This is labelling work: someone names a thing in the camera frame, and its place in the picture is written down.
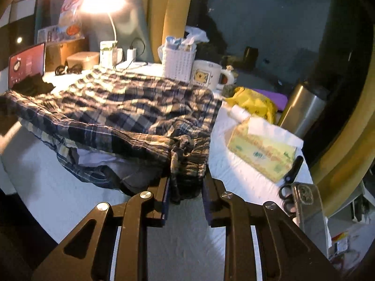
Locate yellow curtain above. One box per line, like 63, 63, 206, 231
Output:
146, 0, 197, 64

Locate black scissors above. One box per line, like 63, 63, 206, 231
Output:
278, 156, 304, 215

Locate steel thermos bottle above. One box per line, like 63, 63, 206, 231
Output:
277, 82, 327, 138

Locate small ceramic figure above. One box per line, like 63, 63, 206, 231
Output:
220, 65, 236, 85

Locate yellow tissue box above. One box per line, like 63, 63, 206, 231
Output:
227, 115, 304, 183

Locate black cup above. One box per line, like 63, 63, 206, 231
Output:
244, 47, 259, 64

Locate blue printed packet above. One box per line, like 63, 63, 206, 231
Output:
37, 25, 85, 45

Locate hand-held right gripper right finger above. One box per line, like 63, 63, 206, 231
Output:
202, 170, 342, 281

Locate beige lidded food container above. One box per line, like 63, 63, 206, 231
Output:
66, 51, 100, 69

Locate white printed mug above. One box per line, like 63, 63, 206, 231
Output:
192, 60, 223, 90

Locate white and green carton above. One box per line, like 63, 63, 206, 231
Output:
100, 41, 118, 66

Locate white plastic bag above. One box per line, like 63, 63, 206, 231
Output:
158, 26, 210, 63

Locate white roll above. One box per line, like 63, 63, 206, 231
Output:
230, 105, 249, 122

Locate yellow plastic bag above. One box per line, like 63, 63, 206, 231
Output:
224, 87, 277, 123

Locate black cloth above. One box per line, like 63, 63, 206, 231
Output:
15, 74, 55, 96

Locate white gooseneck desk lamp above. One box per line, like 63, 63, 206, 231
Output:
80, 0, 128, 65

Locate tablet with red screen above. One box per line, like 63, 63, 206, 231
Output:
8, 42, 47, 90

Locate clear plastic snack bag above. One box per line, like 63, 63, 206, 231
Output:
59, 0, 83, 36

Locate white power strip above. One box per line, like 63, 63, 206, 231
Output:
113, 60, 147, 71

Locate plaid flannel shirt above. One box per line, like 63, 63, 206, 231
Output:
0, 66, 223, 205

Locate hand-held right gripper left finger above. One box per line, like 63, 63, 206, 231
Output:
31, 176, 172, 281

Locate black cable bundle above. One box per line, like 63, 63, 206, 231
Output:
55, 64, 83, 75

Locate purple pad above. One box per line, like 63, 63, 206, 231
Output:
252, 88, 289, 112

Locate brown cardboard box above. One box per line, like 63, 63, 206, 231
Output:
45, 39, 90, 72

